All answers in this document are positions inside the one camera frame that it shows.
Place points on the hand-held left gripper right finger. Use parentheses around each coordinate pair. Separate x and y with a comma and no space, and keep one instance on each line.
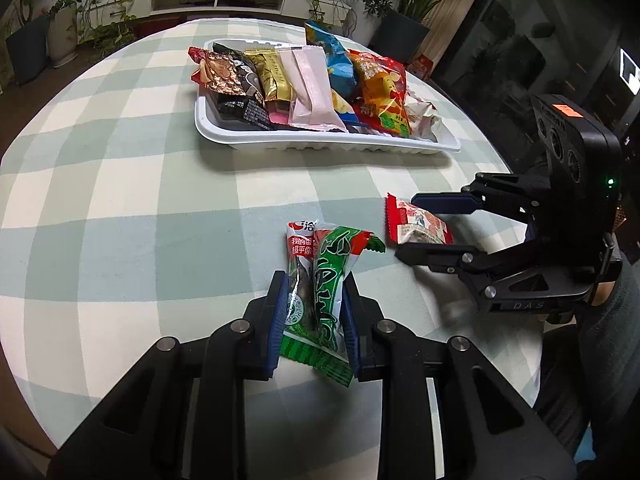
(350,335)

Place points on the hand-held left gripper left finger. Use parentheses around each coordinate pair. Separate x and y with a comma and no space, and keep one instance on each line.
(277,325)

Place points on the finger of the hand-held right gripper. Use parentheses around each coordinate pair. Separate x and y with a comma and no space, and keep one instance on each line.
(445,202)
(435,257)

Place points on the small red snack packet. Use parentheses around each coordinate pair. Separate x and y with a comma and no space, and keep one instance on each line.
(415,222)

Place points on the green snack packet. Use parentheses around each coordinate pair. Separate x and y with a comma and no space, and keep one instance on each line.
(330,280)

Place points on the orange snack packet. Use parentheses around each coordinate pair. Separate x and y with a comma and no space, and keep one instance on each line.
(382,90)

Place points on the blue cake packet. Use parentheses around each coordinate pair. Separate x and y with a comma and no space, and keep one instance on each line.
(350,115)

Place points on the pale pink snack packet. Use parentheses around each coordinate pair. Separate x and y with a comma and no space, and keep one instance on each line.
(310,90)

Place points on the light blue snack packet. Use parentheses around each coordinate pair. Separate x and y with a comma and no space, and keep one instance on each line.
(332,55)

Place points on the white plastic tray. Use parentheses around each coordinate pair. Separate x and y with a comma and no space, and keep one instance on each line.
(240,137)

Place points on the gold snack packet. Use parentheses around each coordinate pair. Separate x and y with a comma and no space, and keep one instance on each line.
(272,75)

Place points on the brown patterned snack packet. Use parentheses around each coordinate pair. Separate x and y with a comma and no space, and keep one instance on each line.
(217,72)

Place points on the person's right forearm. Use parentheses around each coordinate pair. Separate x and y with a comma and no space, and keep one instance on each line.
(625,300)

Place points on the red gift box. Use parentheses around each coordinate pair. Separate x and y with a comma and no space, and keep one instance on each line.
(420,66)

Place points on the glass sliding door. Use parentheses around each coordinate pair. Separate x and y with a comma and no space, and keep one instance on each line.
(550,35)

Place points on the large-leaf plant in dark pot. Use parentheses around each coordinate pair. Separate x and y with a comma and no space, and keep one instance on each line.
(405,35)

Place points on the green checked tablecloth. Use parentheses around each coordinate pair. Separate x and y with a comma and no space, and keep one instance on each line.
(125,210)

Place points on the bamboo curtain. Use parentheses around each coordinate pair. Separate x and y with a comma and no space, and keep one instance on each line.
(460,5)

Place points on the bushy plant in white pot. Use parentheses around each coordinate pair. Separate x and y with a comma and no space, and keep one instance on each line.
(372,0)

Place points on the red storage box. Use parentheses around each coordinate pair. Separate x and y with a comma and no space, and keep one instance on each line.
(157,25)

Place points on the small plant in white pot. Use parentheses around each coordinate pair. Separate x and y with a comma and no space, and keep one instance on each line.
(62,40)

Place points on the tall plant in dark pot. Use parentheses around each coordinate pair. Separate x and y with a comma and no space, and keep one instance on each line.
(27,50)

